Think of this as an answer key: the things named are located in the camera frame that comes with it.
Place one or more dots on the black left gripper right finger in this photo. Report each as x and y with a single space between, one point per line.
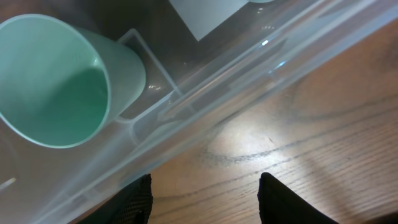
279 204

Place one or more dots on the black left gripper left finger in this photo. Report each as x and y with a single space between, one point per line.
131 205

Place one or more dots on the green plastic cup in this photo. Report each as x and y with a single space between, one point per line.
60 84

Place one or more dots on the clear plastic storage bin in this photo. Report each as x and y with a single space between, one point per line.
205 62

